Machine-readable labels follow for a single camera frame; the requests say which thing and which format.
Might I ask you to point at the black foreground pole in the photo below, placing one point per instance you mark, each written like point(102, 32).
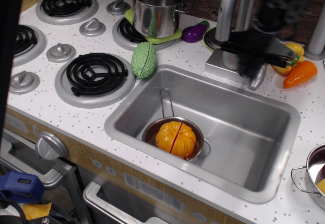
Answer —
point(10, 11)

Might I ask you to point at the green pot mat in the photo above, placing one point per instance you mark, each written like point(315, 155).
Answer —
point(129, 17)

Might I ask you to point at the silver oven dial knob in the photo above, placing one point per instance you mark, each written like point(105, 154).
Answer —
point(49, 147)

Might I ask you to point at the far left black stove burner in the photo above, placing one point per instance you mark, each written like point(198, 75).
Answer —
point(30, 43)

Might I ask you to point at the silver stove knob far left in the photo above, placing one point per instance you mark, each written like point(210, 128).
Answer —
point(23, 82)

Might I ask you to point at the yellow sponge cloth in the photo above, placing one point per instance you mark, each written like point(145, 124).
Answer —
point(34, 211)

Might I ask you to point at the silver oven door handle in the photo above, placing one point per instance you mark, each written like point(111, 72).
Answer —
point(62, 188)

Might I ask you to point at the yellow toy bell pepper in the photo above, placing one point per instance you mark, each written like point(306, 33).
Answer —
point(298, 57)

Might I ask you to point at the back right black stove burner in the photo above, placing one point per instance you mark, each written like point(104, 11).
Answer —
point(126, 38)

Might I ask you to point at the silver stove knob lower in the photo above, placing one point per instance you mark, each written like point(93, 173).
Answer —
point(61, 53)

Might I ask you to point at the silver stove knob middle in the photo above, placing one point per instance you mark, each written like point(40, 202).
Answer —
point(92, 28)

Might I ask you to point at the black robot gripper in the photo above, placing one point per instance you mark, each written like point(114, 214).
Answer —
point(259, 44)

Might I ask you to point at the silver stove knob top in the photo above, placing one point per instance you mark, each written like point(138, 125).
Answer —
point(118, 7)

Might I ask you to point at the green rimmed plate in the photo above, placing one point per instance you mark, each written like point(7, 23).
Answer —
point(213, 44)

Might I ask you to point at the silver stove knob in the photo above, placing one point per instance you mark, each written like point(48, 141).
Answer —
point(92, 28)
point(23, 82)
point(61, 53)
point(118, 7)

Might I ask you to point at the silver toy faucet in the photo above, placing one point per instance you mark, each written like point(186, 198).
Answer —
point(233, 15)

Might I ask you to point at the silver dishwasher handle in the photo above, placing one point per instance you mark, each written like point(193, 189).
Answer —
point(121, 206)

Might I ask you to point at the blue clamp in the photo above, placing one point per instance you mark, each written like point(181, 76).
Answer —
point(22, 187)

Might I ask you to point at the large steel pot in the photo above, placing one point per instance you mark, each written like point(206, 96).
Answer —
point(158, 18)

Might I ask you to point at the purple toy eggplant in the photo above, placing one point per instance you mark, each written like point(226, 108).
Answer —
point(193, 34)

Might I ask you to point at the green toy bitter melon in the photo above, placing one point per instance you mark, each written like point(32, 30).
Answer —
point(144, 60)

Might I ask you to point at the orange toy carrot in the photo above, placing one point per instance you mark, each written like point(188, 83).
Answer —
point(300, 74)

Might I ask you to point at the silver faucet lever handle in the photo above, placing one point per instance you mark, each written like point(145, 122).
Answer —
point(257, 79)

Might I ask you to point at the small steel saucepan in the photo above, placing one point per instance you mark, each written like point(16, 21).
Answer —
point(152, 129)

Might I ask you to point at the front black stove burner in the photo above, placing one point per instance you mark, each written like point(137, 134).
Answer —
point(94, 80)

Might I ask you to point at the orange toy pumpkin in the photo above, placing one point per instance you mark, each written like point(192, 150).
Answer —
point(176, 138)

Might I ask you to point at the back left black stove burner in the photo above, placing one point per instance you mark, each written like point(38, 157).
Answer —
point(66, 12)

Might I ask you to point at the yellow toy corn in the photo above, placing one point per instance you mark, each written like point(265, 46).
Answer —
point(321, 186)

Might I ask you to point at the black stove burner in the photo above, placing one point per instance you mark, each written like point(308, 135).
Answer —
point(126, 38)
point(30, 43)
point(66, 12)
point(94, 80)

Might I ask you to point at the white grey post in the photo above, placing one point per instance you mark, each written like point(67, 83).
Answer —
point(315, 49)

